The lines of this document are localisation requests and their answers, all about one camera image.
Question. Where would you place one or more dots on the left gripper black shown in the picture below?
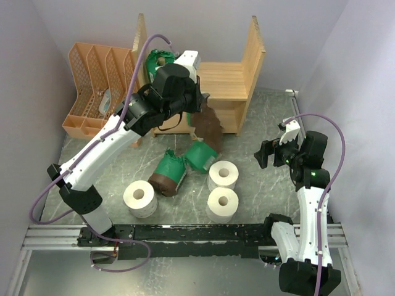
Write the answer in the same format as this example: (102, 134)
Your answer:
(200, 97)

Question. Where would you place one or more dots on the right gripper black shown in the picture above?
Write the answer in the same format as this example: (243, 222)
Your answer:
(267, 148)

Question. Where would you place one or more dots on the brown green paper roll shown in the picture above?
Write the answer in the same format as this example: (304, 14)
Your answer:
(207, 135)

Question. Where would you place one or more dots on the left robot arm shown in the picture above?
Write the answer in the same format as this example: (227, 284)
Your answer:
(175, 90)

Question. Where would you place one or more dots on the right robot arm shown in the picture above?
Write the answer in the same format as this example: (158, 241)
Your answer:
(306, 264)

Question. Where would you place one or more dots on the wooden shelf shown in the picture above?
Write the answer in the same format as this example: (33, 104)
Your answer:
(230, 84)

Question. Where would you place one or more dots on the white paper roll back right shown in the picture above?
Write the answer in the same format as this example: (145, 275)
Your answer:
(222, 174)

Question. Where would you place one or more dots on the white paper roll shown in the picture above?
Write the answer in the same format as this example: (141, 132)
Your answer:
(222, 174)
(222, 204)
(140, 198)

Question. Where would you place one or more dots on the white paper roll front right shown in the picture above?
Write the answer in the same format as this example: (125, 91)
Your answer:
(222, 204)

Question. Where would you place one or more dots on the green brown wrapped roll torn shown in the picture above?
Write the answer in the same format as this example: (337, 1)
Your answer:
(168, 174)

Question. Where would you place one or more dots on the items in organizer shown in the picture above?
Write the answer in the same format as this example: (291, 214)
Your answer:
(109, 101)

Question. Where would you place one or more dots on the orange file organizer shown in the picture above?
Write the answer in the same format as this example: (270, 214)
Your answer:
(95, 68)

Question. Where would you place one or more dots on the white paper roll front left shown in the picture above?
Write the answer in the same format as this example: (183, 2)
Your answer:
(140, 198)

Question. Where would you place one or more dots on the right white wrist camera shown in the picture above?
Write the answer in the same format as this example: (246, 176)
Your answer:
(292, 129)

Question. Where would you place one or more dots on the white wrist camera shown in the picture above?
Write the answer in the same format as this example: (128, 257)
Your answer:
(292, 129)
(190, 60)

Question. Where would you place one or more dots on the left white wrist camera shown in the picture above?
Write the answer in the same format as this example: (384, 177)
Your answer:
(190, 60)

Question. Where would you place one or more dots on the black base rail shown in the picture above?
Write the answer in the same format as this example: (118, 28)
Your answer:
(193, 240)

